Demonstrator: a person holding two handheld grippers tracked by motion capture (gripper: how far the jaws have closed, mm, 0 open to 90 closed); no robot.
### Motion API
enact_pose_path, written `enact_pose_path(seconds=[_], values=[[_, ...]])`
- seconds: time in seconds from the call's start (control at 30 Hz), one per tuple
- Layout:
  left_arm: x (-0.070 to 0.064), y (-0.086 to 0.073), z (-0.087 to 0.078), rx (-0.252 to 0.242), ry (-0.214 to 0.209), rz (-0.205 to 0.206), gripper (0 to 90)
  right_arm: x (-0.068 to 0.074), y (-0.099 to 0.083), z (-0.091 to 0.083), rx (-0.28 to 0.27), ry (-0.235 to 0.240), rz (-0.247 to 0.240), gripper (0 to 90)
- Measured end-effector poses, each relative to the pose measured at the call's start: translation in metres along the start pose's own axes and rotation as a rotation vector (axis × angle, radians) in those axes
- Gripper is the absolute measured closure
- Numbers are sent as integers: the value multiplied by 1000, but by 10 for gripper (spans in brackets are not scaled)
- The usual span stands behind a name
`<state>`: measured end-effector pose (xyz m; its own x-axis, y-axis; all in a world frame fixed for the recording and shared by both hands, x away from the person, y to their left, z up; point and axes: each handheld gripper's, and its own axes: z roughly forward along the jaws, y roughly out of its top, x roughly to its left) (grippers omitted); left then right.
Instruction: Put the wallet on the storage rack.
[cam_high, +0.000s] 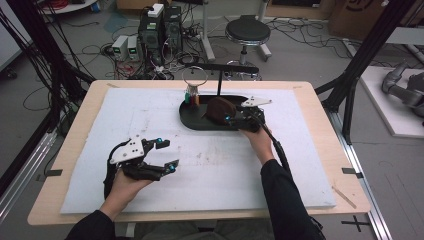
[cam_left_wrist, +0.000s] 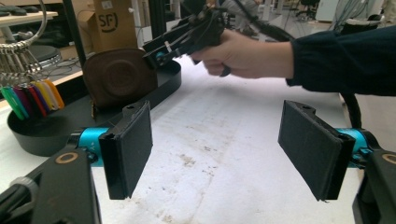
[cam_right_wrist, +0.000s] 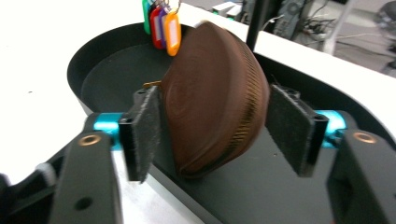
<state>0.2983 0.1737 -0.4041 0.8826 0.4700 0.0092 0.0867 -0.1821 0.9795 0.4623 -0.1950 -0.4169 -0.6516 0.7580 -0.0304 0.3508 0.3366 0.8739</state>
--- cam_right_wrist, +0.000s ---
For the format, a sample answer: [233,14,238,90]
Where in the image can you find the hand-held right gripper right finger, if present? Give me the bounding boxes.
[264,83,330,178]

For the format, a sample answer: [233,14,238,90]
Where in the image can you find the brown zip pouch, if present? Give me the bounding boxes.
[161,20,271,180]

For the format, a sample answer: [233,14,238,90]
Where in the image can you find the white box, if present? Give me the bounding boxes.
[212,1,243,19]

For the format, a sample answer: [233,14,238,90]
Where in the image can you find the key ring with coloured tags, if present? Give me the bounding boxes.
[141,0,183,58]

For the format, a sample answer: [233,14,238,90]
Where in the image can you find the black oval tray with pole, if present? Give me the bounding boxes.
[66,0,396,224]

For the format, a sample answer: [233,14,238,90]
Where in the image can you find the white desk leg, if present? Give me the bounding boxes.
[322,0,358,54]

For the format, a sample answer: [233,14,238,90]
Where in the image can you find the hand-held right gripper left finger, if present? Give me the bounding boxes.
[119,85,162,184]

